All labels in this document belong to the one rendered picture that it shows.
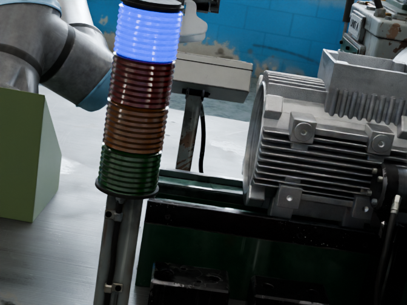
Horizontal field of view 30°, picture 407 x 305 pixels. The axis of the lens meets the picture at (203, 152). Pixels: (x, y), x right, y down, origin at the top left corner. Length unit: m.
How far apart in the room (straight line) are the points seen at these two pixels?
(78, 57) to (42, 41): 0.07
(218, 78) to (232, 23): 5.34
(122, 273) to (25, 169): 0.44
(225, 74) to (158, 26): 0.54
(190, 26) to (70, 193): 0.36
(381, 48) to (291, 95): 0.52
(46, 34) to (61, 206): 0.29
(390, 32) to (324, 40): 5.10
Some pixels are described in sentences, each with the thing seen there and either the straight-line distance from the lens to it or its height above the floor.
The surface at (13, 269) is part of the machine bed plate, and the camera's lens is 1.08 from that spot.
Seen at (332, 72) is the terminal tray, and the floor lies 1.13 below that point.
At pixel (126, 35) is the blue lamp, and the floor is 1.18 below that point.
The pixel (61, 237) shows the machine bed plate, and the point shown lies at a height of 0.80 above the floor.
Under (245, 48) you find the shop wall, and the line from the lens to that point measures 6.59.
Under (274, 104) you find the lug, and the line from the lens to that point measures 0.98.
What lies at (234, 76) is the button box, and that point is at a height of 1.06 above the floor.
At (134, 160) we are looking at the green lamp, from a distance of 0.72.
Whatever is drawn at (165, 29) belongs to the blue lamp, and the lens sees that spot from 0.70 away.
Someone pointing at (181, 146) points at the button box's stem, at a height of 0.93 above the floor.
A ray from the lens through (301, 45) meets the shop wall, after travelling 6.59.
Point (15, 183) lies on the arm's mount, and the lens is 1.20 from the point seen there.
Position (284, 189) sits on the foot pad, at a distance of 0.98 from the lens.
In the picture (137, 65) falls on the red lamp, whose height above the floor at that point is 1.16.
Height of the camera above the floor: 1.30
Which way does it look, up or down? 18 degrees down
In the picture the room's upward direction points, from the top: 10 degrees clockwise
